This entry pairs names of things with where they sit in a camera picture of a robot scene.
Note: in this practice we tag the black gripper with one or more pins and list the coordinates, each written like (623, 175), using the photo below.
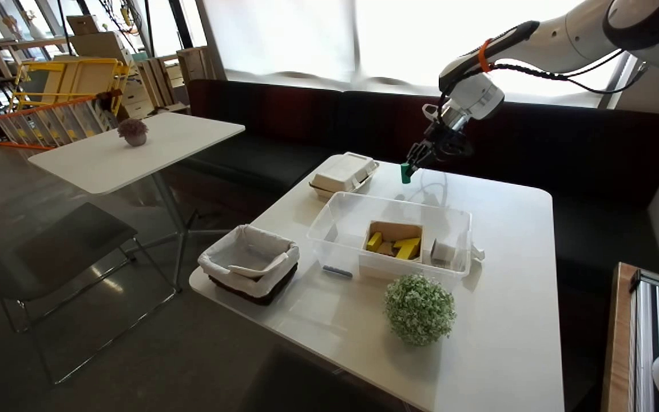
(448, 137)

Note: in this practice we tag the green block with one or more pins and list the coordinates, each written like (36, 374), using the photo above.
(407, 175)

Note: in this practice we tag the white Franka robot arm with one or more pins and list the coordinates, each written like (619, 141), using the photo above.
(574, 35)

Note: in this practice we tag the yellow block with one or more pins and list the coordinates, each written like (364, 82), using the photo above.
(373, 240)
(408, 248)

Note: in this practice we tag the white square bowl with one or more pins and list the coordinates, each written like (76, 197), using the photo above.
(387, 267)

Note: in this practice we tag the small white cube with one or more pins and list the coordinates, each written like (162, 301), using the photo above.
(443, 255)

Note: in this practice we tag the clear plastic bin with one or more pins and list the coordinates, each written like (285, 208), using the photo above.
(337, 229)

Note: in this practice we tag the green faux plant ball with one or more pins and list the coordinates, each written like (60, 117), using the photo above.
(419, 310)

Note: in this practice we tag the white window curtain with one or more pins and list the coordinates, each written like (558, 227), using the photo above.
(308, 37)

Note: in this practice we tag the black bench sofa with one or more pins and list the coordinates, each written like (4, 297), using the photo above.
(590, 151)

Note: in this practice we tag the black tray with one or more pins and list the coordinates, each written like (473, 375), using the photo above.
(281, 287)

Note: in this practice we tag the white basket grey liner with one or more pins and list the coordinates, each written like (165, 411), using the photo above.
(250, 255)

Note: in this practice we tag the wooden crates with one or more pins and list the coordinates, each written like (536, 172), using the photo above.
(185, 72)

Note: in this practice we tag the wooden base board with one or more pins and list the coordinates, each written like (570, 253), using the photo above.
(620, 344)

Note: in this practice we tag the small brown potted plant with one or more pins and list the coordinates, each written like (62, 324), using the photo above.
(134, 130)

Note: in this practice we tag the white side table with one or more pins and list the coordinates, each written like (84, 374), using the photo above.
(132, 161)

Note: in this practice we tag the yellow cart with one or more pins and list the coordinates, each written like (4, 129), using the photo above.
(69, 81)

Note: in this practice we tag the orange ladder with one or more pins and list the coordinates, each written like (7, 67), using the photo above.
(46, 127)

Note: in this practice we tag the black folding chair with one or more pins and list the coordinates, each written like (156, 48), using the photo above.
(46, 253)

